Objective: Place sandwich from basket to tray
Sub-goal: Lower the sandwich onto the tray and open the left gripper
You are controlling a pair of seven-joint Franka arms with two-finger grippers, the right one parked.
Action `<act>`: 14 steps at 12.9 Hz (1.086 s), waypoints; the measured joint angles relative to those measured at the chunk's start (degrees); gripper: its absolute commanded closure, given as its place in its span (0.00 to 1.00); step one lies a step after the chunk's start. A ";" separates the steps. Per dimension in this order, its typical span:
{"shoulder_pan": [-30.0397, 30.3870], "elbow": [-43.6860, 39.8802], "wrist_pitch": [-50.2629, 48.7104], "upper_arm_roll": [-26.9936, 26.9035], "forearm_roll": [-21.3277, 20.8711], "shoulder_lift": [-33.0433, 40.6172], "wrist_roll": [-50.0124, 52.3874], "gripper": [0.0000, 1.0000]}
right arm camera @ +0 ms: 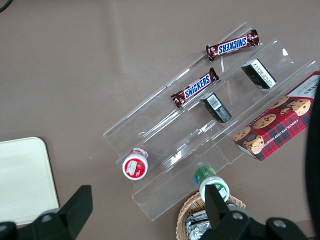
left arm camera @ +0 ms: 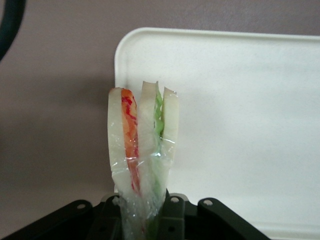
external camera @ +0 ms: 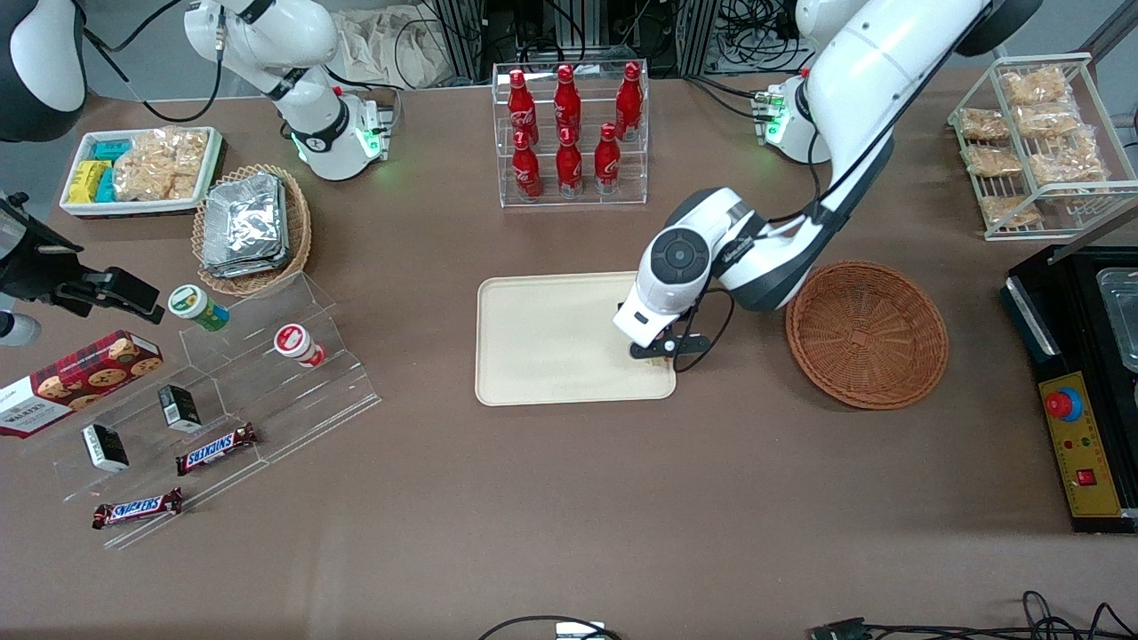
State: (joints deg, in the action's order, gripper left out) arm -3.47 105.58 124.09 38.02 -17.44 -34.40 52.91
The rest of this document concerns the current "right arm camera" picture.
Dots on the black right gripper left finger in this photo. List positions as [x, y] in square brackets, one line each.
[75, 207]

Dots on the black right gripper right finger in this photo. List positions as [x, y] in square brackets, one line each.
[215, 207]

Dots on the light tan wicker basket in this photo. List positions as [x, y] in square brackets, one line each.
[185, 212]

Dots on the white rectangular plastic tray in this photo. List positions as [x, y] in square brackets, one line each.
[25, 180]

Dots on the silver foil packet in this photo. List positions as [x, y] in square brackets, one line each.
[197, 225]

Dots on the green yogurt cup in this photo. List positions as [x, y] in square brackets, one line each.
[207, 176]

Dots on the red strawberry yogurt cup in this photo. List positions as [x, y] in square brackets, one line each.
[135, 166]

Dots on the clear acrylic tiered shelf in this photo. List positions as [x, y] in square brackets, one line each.
[170, 140]

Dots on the small black box with barcode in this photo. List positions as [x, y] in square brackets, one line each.
[216, 107]

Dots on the red tartan cookie box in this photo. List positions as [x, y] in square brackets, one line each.
[277, 127]

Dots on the dark blurred object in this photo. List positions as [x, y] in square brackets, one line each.
[313, 155]

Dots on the Snickers chocolate bar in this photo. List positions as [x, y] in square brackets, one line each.
[196, 87]
[232, 45]

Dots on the small black box gold print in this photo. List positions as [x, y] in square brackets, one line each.
[260, 73]

